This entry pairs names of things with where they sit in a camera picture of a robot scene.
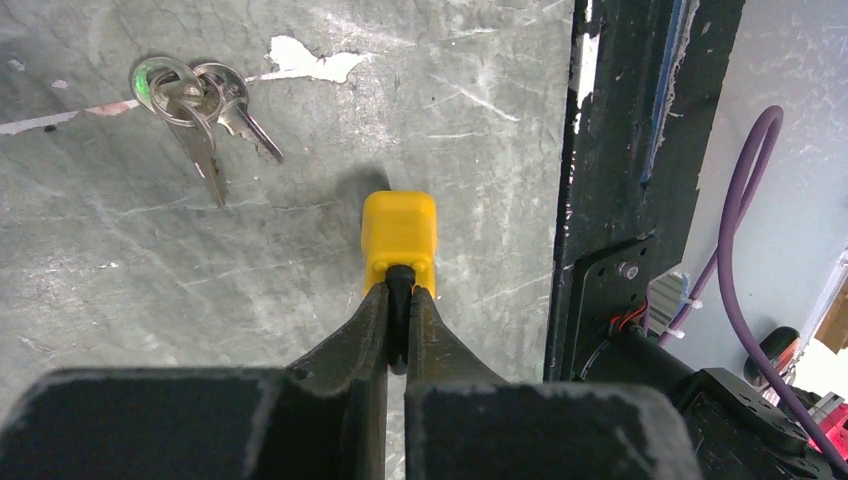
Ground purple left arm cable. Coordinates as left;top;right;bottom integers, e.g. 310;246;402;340
639;104;848;458

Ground yellow padlock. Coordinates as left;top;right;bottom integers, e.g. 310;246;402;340
361;190;438;375

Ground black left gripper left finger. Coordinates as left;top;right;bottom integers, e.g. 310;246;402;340
1;284;390;479

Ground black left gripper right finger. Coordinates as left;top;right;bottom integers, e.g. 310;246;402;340
404;288;702;479

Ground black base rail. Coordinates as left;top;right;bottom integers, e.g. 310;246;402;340
543;1;744;382

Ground keys of yellow padlock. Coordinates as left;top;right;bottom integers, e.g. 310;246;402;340
130;56;284;207

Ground aluminium extrusion frame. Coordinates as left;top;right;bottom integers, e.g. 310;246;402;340
649;248;848;452

